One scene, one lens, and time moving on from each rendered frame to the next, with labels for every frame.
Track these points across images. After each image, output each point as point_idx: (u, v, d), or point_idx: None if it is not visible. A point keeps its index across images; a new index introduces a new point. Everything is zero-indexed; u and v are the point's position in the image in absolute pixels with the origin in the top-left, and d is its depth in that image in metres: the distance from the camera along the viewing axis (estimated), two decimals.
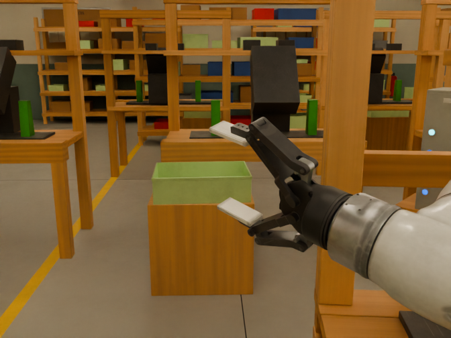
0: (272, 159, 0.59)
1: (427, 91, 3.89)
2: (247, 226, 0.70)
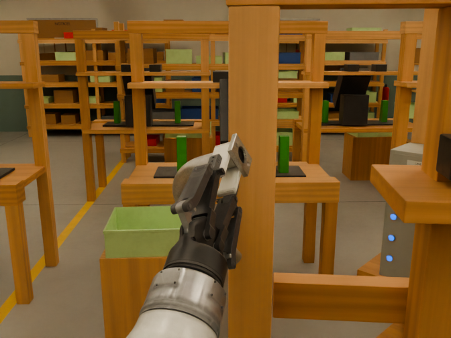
0: None
1: (407, 124, 3.70)
2: (228, 194, 0.69)
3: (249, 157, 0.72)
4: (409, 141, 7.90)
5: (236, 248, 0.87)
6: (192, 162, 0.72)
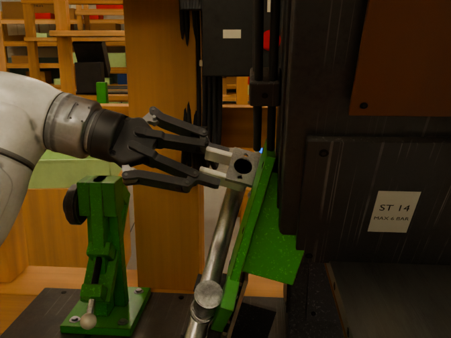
0: None
1: None
2: (205, 185, 0.68)
3: (250, 180, 0.66)
4: None
5: (204, 332, 0.67)
6: None
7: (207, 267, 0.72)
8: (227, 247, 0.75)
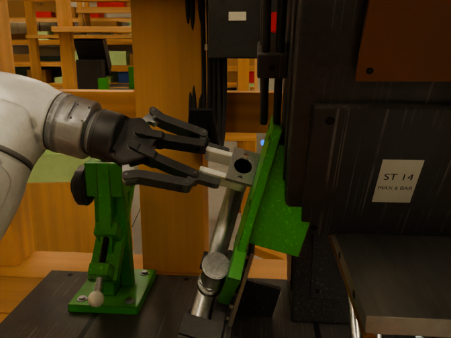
0: None
1: None
2: (205, 185, 0.68)
3: (250, 179, 0.66)
4: None
5: None
6: None
7: None
8: (226, 247, 0.75)
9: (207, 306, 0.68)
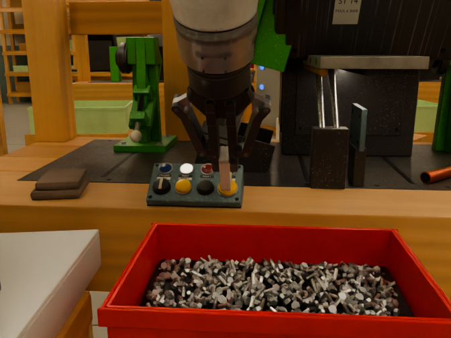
0: (237, 127, 0.63)
1: None
2: None
3: None
4: None
5: None
6: None
7: None
8: None
9: (220, 121, 0.96)
